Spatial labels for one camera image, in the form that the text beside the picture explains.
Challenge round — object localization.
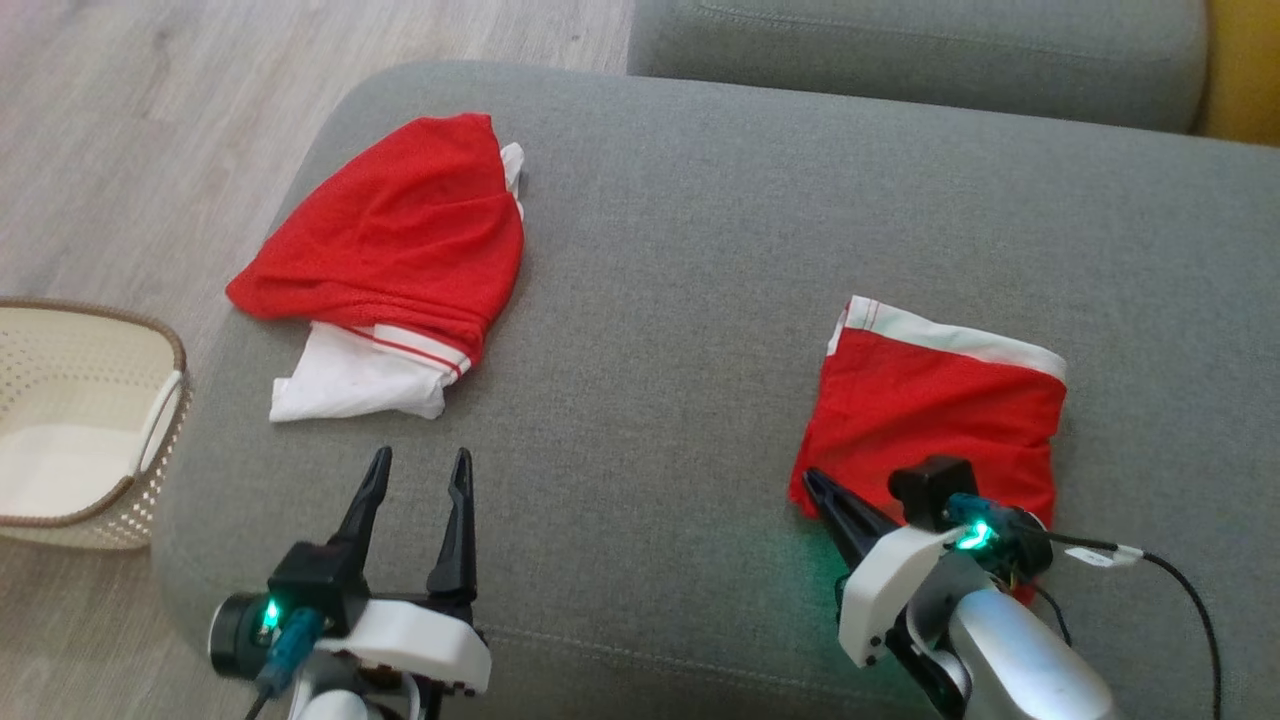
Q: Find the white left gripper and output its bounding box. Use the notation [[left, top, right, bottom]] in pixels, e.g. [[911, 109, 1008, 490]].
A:
[[322, 446, 492, 720]]

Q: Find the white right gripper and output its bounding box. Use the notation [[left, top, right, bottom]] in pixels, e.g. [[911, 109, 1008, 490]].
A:
[[803, 467, 971, 719]]

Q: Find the red jersey with black print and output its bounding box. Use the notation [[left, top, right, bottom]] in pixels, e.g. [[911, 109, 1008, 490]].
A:
[[788, 296, 1069, 607]]

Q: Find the red garment with white sleeve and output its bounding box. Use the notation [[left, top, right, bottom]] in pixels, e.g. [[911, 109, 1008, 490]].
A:
[[225, 112, 528, 424]]

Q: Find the grey fabric ottoman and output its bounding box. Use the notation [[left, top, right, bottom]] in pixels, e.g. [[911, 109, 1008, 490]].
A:
[[150, 60, 1280, 720]]

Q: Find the cream woven laundry basket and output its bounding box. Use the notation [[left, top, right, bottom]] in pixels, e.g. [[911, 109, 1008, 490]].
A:
[[0, 297, 191, 552]]

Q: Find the yellow sofa backrest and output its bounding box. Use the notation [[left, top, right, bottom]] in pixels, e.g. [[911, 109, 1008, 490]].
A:
[[1195, 0, 1280, 149]]

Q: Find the left cable with blue connector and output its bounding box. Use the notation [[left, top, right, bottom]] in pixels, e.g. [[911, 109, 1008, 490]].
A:
[[243, 605, 328, 720]]

